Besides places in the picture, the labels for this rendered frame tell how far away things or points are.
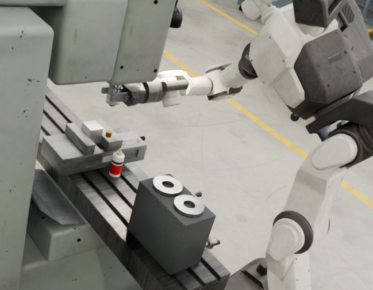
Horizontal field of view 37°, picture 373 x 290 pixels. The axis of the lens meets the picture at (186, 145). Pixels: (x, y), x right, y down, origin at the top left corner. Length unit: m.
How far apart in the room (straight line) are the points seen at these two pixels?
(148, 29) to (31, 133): 0.47
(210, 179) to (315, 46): 2.36
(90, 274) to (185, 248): 0.56
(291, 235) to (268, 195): 2.14
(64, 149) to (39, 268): 0.40
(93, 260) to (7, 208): 0.56
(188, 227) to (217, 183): 2.31
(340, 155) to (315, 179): 0.13
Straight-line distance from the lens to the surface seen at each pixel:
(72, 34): 1.48
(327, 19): 1.52
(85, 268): 2.01
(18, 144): 1.43
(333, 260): 3.58
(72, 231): 1.83
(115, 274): 2.14
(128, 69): 1.66
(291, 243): 1.78
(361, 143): 1.61
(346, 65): 1.63
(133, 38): 1.62
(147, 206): 1.62
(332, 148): 1.62
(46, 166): 2.05
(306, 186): 1.74
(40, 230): 1.86
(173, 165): 3.86
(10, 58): 1.30
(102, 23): 1.51
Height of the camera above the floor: 2.02
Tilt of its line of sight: 29 degrees down
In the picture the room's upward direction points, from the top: 17 degrees clockwise
